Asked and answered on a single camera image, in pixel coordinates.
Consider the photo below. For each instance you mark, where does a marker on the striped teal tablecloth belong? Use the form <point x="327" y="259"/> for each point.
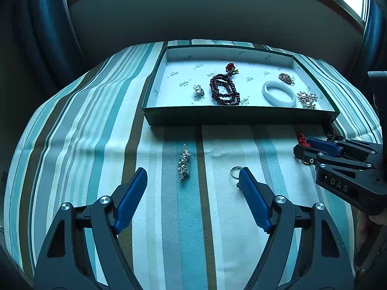
<point x="181" y="232"/>

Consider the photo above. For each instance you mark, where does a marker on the dark green box tray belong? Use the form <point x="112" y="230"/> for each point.
<point x="181" y="96"/>

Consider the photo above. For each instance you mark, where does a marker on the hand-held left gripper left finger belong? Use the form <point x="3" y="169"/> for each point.
<point x="130" y="199"/>

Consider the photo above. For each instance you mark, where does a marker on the red knot pendant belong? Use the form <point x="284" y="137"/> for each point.
<point x="302" y="140"/>

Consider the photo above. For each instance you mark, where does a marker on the white jade bangle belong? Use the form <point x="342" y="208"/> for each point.
<point x="266" y="92"/>

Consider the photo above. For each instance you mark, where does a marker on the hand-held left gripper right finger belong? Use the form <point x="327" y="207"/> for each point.
<point x="254" y="199"/>

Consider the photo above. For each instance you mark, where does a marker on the silver rhinestone hair clip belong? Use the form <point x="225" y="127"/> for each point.
<point x="184" y="163"/>

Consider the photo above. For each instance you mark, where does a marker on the dark blue curtain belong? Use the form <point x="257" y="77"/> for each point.
<point x="45" y="21"/>
<point x="376" y="36"/>

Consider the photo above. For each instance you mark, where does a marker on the black hair clip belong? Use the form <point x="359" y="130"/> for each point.
<point x="332" y="136"/>

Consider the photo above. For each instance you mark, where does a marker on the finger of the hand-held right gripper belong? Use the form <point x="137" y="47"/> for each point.
<point x="323" y="145"/>
<point x="305" y="154"/>

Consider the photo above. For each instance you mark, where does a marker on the red bead charm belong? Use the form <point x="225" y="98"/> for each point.
<point x="230" y="67"/>

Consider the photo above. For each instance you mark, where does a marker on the pearl cluster brooch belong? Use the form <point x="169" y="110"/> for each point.
<point x="307" y="99"/>

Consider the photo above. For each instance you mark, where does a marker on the person's right hand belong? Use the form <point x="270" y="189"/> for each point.
<point x="378" y="219"/>

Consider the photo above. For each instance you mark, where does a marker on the gold filigree brooch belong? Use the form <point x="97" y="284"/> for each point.
<point x="285" y="78"/>

